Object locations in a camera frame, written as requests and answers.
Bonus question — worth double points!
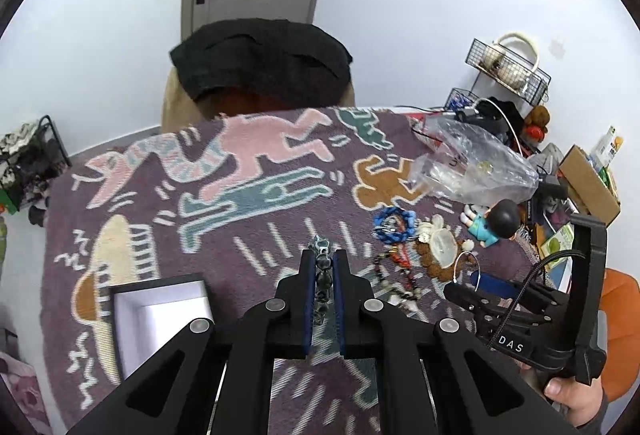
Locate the cream headphones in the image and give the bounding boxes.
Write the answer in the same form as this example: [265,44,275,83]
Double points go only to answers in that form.
[480,32,539,92]

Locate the brown plush toy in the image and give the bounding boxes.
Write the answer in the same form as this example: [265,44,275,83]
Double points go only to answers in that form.
[523,106,550,142]

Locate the red cord bead bracelet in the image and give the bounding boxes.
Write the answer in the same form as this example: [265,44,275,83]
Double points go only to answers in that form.
[372,249,421,311]

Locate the dark green bead bracelet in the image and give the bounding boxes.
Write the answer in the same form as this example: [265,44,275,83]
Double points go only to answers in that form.
[307,235,335,327]

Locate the small blue wire basket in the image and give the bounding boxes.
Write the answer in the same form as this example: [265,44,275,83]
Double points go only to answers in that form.
[444,87,480,112]

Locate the right hand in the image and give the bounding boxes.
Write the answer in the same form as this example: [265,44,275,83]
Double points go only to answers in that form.
[515,361,608,434]

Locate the purple patterned woven blanket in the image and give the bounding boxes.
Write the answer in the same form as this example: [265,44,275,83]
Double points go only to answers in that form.
[39,105,551,435]

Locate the cardboard box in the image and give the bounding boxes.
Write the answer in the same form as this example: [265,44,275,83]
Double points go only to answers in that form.
[559,144,620,226]

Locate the black shoe rack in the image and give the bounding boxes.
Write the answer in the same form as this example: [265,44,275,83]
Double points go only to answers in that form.
[1,115,72,215]

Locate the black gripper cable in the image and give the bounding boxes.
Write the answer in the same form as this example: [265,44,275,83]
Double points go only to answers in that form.
[487,249,586,351]

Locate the orange stool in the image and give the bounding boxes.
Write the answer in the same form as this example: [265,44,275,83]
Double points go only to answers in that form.
[600,268,640,401]

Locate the black haired boy figurine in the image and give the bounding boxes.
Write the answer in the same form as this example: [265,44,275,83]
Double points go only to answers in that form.
[460,199,521,249]

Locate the blue flower bead bracelet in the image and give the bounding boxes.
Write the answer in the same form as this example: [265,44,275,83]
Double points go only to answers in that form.
[372,205,418,245]

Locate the tan chair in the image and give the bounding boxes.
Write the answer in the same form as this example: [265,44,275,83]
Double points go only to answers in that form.
[160,68,356,132]

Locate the black white jewelry box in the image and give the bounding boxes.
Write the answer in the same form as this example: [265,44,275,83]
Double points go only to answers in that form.
[110,273,213,380]

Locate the black garment on chair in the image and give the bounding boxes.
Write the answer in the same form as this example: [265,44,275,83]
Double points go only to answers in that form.
[169,18,352,109]

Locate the black wire wall basket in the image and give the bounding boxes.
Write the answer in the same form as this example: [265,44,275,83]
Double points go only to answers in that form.
[465,32,551,106]

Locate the clear plastic bag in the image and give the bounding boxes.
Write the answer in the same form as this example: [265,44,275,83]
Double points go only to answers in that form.
[408,114,539,207]

